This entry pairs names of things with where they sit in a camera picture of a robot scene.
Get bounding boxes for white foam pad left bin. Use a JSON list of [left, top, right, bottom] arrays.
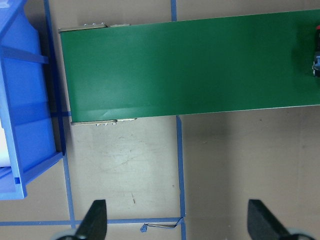
[[0, 126, 11, 168]]

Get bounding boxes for far blue storage bin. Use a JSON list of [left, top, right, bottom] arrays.
[[0, 0, 63, 201]]

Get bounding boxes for red push button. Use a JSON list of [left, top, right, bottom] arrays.
[[311, 24, 320, 77]]

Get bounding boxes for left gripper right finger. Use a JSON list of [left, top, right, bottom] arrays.
[[247, 199, 290, 240]]

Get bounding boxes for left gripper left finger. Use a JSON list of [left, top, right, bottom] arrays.
[[74, 199, 108, 240]]

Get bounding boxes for green conveyor belt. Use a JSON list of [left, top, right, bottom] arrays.
[[60, 9, 320, 123]]

